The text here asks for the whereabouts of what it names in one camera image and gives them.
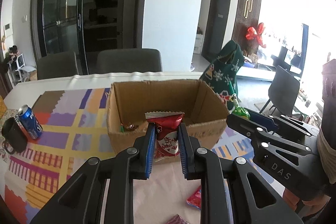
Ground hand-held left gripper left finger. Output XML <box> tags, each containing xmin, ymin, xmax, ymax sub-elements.
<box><xmin>29</xmin><ymin>122</ymin><xmax>156</xmax><ymax>224</ymax></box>

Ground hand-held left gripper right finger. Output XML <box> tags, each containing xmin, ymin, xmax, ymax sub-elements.
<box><xmin>178</xmin><ymin>122</ymin><xmax>305</xmax><ymax>224</ymax></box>

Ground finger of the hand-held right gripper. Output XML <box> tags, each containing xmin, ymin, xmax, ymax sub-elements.
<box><xmin>226</xmin><ymin>114</ymin><xmax>319</xmax><ymax>159</ymax></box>
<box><xmin>249</xmin><ymin>112</ymin><xmax>320</xmax><ymax>139</ymax></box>

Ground yellow-green candy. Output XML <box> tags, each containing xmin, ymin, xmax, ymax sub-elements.
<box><xmin>232</xmin><ymin>105</ymin><xmax>251</xmax><ymax>120</ymax></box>

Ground red heart print snack packet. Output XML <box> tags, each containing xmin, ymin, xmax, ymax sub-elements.
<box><xmin>145</xmin><ymin>111</ymin><xmax>185</xmax><ymax>161</ymax></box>

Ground brown cardboard box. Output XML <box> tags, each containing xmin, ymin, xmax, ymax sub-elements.
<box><xmin>106</xmin><ymin>79</ymin><xmax>231</xmax><ymax>165</ymax></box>

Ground person's right forearm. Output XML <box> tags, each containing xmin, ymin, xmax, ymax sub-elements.
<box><xmin>316</xmin><ymin>58</ymin><xmax>336</xmax><ymax>184</ymax></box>

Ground person's right hand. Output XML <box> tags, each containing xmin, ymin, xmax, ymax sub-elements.
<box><xmin>283</xmin><ymin>182</ymin><xmax>331</xmax><ymax>217</ymax></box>

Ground black side chair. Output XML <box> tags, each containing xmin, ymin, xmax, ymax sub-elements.
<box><xmin>258</xmin><ymin>65</ymin><xmax>301</xmax><ymax>116</ymax></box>

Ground small red snack packet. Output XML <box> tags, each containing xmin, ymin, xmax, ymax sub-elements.
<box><xmin>186</xmin><ymin>186</ymin><xmax>202</xmax><ymax>210</ymax></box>

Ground green christmas stocking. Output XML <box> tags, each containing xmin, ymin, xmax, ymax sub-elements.
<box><xmin>199</xmin><ymin>40</ymin><xmax>244</xmax><ymax>115</ymax></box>

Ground pink plaid snack packet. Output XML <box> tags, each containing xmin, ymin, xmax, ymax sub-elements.
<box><xmin>165</xmin><ymin>215</ymin><xmax>188</xmax><ymax>224</ymax></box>

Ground red ribbon bow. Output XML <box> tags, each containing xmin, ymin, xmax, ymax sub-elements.
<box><xmin>245</xmin><ymin>22</ymin><xmax>267</xmax><ymax>48</ymax></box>

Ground grey dining chair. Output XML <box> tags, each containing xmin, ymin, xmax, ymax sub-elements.
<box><xmin>36</xmin><ymin>51</ymin><xmax>80</xmax><ymax>80</ymax></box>
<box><xmin>95</xmin><ymin>48</ymin><xmax>163</xmax><ymax>74</ymax></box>

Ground dark interior door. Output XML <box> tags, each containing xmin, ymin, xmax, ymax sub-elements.
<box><xmin>201</xmin><ymin>0</ymin><xmax>233</xmax><ymax>62</ymax></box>

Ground dark wood cabinet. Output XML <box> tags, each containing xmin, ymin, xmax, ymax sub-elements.
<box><xmin>230</xmin><ymin>0</ymin><xmax>263</xmax><ymax>56</ymax></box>

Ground blue soda can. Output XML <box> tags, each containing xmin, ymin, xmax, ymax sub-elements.
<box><xmin>18</xmin><ymin>105</ymin><xmax>43</xmax><ymax>140</ymax></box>

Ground black mug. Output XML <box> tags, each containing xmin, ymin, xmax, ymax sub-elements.
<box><xmin>1</xmin><ymin>117</ymin><xmax>28</xmax><ymax>154</ymax></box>

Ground small white chair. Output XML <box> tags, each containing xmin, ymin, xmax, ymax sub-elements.
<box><xmin>10</xmin><ymin>53</ymin><xmax>27</xmax><ymax>83</ymax></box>

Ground black framed glass door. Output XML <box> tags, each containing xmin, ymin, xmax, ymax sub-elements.
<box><xmin>30</xmin><ymin>0</ymin><xmax>151</xmax><ymax>75</ymax></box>

